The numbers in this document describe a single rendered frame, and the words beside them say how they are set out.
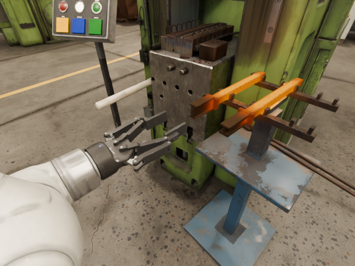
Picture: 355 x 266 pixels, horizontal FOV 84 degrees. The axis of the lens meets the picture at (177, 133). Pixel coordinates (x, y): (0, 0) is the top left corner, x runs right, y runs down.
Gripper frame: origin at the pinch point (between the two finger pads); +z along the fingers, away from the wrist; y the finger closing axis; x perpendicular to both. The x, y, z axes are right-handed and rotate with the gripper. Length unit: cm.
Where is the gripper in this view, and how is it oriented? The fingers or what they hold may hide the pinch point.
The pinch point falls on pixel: (167, 125)
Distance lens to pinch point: 51.1
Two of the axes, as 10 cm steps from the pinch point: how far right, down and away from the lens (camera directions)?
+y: 6.8, 4.5, -5.7
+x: 0.0, -7.8, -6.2
